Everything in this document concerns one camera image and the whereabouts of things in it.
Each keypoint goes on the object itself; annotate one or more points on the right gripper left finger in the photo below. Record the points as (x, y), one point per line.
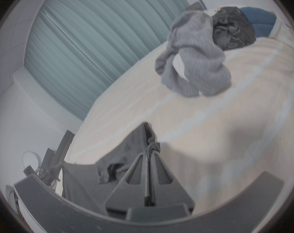
(133, 190)

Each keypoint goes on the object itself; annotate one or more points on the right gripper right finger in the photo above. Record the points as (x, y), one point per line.
(165, 190)

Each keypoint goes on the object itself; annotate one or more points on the black T-shirt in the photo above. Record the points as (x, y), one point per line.
(127, 149)

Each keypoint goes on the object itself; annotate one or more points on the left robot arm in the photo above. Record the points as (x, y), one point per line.
(48, 176)

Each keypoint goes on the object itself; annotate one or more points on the bed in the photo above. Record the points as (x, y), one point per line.
(210, 118)

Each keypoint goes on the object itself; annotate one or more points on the black chest of drawers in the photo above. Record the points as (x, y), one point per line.
(65, 145)

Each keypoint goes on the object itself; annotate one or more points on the blue-green curtain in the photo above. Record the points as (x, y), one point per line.
(64, 69)
(113, 20)

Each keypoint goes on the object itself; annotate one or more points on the grey garment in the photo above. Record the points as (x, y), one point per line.
(198, 45)

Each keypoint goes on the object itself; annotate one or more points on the black printed garment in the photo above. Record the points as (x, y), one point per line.
(234, 30)

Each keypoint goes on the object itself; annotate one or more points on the white printed pillow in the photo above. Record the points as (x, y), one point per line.
(211, 11)

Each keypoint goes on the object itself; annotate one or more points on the grey bedside table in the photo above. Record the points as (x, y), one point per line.
(195, 6)

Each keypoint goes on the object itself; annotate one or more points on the dark blue garment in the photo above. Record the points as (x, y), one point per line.
(258, 20)

